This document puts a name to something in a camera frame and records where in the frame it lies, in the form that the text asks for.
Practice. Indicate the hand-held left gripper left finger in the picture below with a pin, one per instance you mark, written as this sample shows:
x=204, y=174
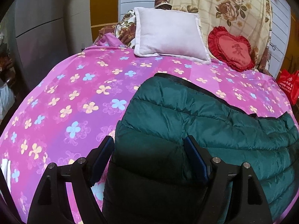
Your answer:
x=104, y=155

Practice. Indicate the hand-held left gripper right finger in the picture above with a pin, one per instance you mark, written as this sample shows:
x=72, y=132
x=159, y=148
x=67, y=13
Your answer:
x=195, y=157

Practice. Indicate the dark green down jacket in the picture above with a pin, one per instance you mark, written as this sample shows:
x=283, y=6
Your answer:
x=186, y=121

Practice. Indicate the pink floral bedsheet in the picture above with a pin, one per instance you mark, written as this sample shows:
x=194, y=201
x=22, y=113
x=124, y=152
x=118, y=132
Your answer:
x=70, y=93

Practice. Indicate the red heart-shaped pillow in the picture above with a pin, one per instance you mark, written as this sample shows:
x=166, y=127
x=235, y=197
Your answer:
x=233, y=49

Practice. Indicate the red plastic bag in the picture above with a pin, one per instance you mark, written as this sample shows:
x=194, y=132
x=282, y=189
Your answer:
x=289, y=84

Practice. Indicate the white square pillow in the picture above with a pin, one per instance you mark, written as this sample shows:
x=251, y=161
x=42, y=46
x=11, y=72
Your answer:
x=168, y=35

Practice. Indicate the brown floral quilt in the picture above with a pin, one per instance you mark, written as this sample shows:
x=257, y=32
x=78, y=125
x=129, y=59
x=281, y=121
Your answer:
x=127, y=28

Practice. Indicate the grey refrigerator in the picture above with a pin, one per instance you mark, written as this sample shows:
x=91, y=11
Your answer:
x=46, y=28

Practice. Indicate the cream rose-print blanket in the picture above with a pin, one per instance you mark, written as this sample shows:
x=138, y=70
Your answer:
x=210, y=2

